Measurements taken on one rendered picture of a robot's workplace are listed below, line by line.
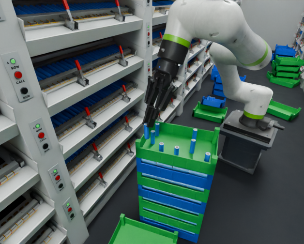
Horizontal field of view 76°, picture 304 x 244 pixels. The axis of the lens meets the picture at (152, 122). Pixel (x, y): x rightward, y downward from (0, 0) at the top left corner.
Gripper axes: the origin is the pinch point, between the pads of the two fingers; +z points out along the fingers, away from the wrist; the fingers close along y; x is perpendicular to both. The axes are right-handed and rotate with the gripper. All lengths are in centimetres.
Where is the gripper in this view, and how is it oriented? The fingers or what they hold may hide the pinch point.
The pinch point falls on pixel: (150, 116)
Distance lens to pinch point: 71.3
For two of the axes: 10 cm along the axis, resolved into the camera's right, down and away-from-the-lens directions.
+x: -6.8, -0.3, -7.3
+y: -6.6, -4.1, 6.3
